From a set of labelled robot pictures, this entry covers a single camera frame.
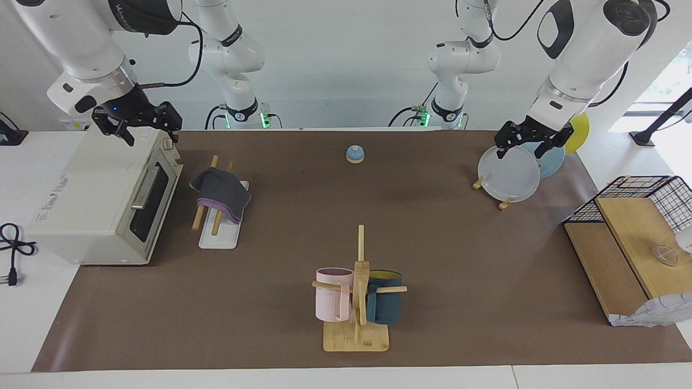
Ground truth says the dark teal mug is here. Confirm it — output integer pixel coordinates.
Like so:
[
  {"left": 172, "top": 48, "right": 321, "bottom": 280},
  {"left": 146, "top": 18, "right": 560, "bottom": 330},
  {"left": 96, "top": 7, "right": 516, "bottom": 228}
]
[{"left": 366, "top": 270, "right": 403, "bottom": 325}]

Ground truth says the black power cord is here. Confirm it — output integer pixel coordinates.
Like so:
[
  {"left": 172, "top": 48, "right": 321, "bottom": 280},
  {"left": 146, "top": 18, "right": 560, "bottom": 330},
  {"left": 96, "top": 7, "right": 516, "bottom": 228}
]
[{"left": 0, "top": 223, "right": 37, "bottom": 287}]

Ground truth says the grey plate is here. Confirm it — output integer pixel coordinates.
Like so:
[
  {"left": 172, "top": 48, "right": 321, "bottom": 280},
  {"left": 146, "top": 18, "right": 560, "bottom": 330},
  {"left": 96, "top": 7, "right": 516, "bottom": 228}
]
[{"left": 478, "top": 144, "right": 541, "bottom": 203}]

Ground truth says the cream toaster oven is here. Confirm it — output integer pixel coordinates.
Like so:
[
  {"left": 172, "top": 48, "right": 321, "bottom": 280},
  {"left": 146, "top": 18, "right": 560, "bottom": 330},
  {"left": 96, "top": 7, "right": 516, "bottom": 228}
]
[{"left": 26, "top": 130, "right": 183, "bottom": 266}]

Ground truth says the purple and grey towel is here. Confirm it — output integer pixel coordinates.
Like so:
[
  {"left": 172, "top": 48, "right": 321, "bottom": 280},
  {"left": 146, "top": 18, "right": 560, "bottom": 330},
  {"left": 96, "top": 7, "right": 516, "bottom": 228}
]
[{"left": 189, "top": 167, "right": 252, "bottom": 225}]

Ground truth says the light blue plate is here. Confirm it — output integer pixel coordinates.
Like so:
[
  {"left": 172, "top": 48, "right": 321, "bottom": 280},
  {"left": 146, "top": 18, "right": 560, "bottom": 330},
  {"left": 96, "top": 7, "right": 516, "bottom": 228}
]
[{"left": 519, "top": 138, "right": 566, "bottom": 179}]

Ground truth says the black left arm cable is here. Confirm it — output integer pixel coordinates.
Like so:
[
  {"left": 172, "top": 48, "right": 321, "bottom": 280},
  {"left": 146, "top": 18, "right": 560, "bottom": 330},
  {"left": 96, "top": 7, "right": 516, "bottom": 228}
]
[{"left": 484, "top": 0, "right": 671, "bottom": 107}]

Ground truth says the pink mug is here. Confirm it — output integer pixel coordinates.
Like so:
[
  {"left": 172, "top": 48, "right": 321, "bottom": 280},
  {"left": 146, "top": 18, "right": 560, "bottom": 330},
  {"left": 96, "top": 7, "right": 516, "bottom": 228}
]
[{"left": 316, "top": 268, "right": 355, "bottom": 323}]

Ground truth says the white wooden-bar towel rack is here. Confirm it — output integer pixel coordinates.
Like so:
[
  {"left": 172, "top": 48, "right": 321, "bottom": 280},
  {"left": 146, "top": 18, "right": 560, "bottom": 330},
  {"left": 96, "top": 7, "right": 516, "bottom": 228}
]
[{"left": 192, "top": 155, "right": 249, "bottom": 250}]

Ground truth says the yellow plate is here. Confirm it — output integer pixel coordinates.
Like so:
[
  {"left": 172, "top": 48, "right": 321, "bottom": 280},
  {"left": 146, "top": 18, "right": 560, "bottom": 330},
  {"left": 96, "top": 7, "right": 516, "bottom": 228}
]
[{"left": 562, "top": 112, "right": 590, "bottom": 155}]

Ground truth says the brown table mat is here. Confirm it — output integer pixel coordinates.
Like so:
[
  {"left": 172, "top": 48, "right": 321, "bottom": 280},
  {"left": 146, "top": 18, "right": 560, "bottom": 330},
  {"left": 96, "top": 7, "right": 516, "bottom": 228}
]
[{"left": 31, "top": 130, "right": 692, "bottom": 372}]

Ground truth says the wooden mug tree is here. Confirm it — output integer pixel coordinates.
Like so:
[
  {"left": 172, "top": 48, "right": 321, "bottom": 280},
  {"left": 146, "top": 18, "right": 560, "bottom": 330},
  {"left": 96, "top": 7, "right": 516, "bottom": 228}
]
[{"left": 312, "top": 225, "right": 408, "bottom": 352}]

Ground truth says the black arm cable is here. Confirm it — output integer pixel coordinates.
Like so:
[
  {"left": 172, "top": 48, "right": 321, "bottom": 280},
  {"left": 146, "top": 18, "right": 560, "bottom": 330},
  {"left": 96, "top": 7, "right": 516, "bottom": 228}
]
[
  {"left": 135, "top": 14, "right": 205, "bottom": 88},
  {"left": 484, "top": 0, "right": 671, "bottom": 107}
]

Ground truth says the black base cable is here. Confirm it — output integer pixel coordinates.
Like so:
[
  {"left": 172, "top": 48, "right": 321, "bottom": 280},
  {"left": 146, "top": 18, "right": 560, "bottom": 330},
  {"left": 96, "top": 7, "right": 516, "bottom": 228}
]
[
  {"left": 204, "top": 104, "right": 228, "bottom": 130},
  {"left": 388, "top": 106, "right": 428, "bottom": 128}
]

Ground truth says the black desk clamp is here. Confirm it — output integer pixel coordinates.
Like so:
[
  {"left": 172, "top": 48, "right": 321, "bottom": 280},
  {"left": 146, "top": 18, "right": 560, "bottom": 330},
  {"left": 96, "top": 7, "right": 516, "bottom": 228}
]
[{"left": 0, "top": 112, "right": 29, "bottom": 146}]

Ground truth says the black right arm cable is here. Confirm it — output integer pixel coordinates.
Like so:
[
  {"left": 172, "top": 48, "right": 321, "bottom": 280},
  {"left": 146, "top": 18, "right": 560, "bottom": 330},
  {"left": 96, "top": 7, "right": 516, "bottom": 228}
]
[{"left": 135, "top": 14, "right": 205, "bottom": 88}]

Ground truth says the wooden box shelf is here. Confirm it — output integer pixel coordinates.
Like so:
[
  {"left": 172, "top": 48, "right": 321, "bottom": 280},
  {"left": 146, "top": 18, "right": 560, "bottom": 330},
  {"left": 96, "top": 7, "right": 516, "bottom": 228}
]
[{"left": 564, "top": 197, "right": 692, "bottom": 325}]

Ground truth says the clear glass piece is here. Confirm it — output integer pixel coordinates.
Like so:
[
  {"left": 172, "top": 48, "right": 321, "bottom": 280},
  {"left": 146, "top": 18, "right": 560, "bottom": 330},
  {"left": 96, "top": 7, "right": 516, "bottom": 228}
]
[{"left": 651, "top": 243, "right": 679, "bottom": 266}]

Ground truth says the white patterned cloth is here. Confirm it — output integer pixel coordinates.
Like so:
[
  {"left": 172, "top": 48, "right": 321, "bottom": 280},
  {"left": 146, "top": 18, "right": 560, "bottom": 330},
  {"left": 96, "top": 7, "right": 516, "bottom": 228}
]
[{"left": 608, "top": 292, "right": 692, "bottom": 327}]

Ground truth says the wooden plate rack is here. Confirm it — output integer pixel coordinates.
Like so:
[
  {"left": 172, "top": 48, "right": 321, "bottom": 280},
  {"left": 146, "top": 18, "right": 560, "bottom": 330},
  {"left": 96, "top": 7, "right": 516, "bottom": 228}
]
[{"left": 473, "top": 176, "right": 513, "bottom": 210}]

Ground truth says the black wire basket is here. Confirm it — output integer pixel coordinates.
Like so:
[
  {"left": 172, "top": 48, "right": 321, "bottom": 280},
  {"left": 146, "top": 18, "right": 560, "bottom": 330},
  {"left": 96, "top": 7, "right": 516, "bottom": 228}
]
[{"left": 562, "top": 176, "right": 692, "bottom": 233}]

